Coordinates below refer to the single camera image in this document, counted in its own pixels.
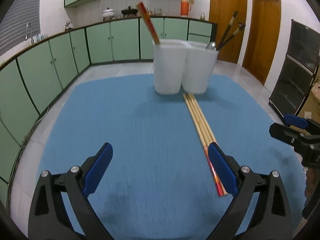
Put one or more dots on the orange thermos jug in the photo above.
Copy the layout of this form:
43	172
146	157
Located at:
184	8

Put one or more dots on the red patterned bamboo chopstick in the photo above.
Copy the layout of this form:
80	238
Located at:
200	129

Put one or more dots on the black glass cabinet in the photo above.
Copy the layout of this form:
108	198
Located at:
298	72

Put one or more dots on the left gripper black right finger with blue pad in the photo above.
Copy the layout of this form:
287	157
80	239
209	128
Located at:
259	208

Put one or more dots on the green lower kitchen cabinets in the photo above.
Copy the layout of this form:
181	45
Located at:
32	79

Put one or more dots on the black wok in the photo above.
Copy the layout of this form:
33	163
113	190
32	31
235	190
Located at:
129	12

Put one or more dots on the chrome sink faucet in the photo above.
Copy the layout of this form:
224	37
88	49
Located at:
29	33

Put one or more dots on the black chopstick silver band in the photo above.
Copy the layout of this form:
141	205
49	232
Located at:
223	39

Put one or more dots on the thin black chopstick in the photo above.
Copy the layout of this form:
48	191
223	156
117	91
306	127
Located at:
240	28

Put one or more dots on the blue table mat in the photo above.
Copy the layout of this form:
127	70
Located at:
158	184

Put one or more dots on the white cooking pot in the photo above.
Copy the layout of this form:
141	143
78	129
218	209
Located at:
108	14

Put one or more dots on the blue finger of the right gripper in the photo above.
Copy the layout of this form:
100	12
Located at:
292	120

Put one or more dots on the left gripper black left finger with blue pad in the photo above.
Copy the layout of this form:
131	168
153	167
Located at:
48	218

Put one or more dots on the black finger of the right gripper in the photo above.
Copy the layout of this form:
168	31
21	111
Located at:
287	135

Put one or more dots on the glass jar on counter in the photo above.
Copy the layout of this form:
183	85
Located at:
202	16

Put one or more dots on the red orange bamboo chopstick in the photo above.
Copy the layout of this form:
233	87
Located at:
147	20

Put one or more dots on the wooden door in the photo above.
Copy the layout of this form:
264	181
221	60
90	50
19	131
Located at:
263	38
220	12

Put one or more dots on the white double utensil holder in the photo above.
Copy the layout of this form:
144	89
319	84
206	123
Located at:
184	65

